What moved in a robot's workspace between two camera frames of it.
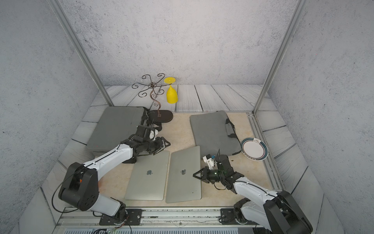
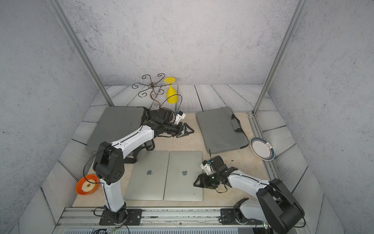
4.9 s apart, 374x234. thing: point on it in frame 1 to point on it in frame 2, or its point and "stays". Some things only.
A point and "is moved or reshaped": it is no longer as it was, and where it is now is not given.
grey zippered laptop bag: [116, 126] stays
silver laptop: [182, 185] stays
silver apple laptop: [148, 178] stays
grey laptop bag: [215, 134] is moved or reshaped
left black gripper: [164, 145] to [179, 127]
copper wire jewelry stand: [155, 88] stays
